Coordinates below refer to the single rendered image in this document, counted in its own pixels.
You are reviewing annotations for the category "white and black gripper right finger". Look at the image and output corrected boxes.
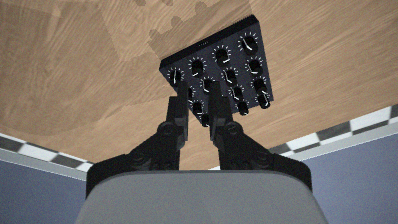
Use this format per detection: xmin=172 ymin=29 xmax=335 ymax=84
xmin=208 ymin=81 xmax=313 ymax=194

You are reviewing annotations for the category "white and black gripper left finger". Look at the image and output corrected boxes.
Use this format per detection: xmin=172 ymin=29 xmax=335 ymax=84
xmin=86 ymin=81 xmax=189 ymax=199

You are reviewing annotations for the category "black knob box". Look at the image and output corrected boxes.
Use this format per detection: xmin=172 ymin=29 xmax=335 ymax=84
xmin=159 ymin=14 xmax=274 ymax=127

